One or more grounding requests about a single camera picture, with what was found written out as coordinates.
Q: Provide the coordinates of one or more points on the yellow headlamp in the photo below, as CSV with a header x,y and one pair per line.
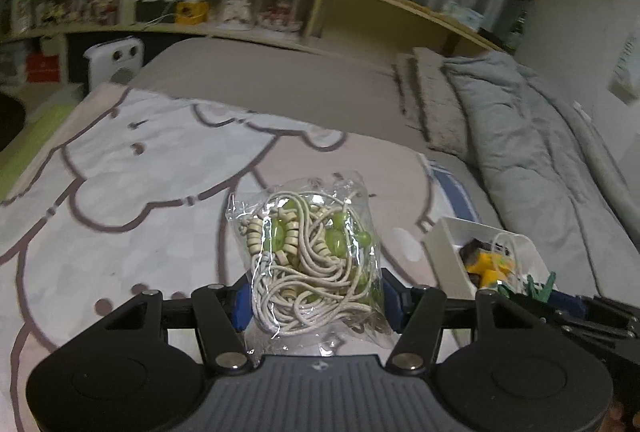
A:
x,y
482,264

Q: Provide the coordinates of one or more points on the white plastic bin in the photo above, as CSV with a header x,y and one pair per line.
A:
x,y
445,252

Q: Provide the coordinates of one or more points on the white wall holder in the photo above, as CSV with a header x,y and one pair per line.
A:
x,y
625,67

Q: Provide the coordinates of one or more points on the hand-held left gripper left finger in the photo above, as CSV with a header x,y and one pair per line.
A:
x,y
241,309

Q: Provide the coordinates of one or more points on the bear printed blanket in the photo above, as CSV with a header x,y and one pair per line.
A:
x,y
150,162

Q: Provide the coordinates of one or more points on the grey duvet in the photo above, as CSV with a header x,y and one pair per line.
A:
x,y
525,137

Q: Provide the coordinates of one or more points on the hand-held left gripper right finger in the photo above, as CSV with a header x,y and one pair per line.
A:
x,y
392,307

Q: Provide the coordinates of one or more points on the tissue box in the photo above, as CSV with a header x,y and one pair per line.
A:
x,y
462,16

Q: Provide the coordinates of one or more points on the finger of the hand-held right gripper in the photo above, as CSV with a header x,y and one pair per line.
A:
x,y
570,305

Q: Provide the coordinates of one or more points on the clear container with figurine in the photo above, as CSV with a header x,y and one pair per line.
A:
x,y
282,7
239,4

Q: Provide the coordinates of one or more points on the dark small box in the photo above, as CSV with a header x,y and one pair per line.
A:
x,y
154,10

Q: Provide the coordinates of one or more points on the light green mat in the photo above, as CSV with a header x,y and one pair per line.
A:
x,y
30,142

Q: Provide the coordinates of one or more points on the green toy figure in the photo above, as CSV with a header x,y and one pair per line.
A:
x,y
540,289

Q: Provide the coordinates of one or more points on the clear bin of small toys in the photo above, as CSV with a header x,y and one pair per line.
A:
x,y
70,7

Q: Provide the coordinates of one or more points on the white space heater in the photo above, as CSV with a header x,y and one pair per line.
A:
x,y
114,62

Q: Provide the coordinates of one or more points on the beige fuzzy pillow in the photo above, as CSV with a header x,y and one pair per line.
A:
x,y
435,102

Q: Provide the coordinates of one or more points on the taupe bed sheet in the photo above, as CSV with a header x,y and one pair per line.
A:
x,y
275,87

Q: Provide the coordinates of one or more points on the red box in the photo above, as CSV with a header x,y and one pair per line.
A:
x,y
42,68

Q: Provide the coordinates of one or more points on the black round object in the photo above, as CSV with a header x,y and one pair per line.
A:
x,y
10,122

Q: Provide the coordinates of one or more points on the yellow gadget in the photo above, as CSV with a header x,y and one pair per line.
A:
x,y
191,9

